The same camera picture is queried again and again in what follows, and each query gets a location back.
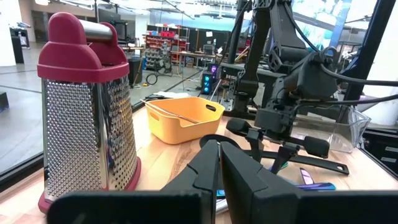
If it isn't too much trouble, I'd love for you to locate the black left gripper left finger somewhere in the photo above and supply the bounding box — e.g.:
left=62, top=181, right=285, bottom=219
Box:
left=46, top=139, right=220, bottom=224

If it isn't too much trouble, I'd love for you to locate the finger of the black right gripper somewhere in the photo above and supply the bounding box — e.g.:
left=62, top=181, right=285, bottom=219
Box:
left=270, top=143, right=301, bottom=175
left=247, top=129, right=265, bottom=162

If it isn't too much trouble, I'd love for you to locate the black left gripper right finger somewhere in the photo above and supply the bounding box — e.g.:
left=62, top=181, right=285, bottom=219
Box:
left=220, top=141, right=398, bottom=224

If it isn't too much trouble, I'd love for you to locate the iridescent rainbow cutlery piece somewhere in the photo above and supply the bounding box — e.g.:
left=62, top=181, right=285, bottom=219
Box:
left=216, top=182, right=337, bottom=199
left=269, top=161, right=289, bottom=172

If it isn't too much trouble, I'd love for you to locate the yellow plastic bin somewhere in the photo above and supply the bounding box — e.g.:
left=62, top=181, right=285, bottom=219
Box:
left=144, top=96, right=226, bottom=146

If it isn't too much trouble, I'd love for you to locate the clear plastic tray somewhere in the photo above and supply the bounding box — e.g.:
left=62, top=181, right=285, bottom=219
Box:
left=290, top=104, right=373, bottom=154

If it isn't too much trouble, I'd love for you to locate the thin brown stick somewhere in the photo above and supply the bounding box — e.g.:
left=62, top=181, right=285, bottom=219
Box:
left=139, top=98, right=200, bottom=124

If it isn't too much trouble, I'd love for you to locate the computer tower with lights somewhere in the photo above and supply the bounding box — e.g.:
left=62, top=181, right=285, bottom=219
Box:
left=201, top=63, right=220, bottom=96

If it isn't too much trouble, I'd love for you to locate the white paper sheet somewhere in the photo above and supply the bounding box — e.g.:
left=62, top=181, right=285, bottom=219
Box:
left=154, top=91, right=190, bottom=100

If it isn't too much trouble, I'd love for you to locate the black drawer cabinet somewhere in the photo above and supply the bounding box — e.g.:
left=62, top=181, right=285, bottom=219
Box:
left=362, top=127, right=398, bottom=175

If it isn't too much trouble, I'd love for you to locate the large bright display screen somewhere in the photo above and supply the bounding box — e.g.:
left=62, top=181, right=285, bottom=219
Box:
left=292, top=0, right=379, bottom=50

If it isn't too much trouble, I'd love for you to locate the wooden workbench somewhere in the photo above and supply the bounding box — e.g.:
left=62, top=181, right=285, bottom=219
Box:
left=170, top=49, right=218, bottom=69

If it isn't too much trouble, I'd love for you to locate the black trash bin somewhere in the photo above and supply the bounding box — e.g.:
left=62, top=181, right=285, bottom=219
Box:
left=127, top=57, right=144, bottom=85

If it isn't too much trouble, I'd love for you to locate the steel box grater red trim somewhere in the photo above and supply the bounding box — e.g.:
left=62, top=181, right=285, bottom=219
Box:
left=36, top=11, right=142, bottom=215

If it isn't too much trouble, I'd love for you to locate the shelf with red bins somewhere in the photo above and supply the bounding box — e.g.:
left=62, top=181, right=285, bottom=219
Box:
left=144, top=30, right=190, bottom=71

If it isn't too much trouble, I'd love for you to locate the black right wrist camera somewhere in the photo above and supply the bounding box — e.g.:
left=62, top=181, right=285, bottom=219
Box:
left=284, top=52, right=330, bottom=100

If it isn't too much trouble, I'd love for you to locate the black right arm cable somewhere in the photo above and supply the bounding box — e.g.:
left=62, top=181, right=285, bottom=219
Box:
left=320, top=46, right=398, bottom=108

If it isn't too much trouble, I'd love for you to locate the black cable coil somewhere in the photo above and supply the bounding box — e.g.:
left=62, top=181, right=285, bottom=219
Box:
left=145, top=73, right=159, bottom=86

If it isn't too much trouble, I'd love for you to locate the black aluminium table frame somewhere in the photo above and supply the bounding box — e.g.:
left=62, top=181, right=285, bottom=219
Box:
left=0, top=0, right=398, bottom=192

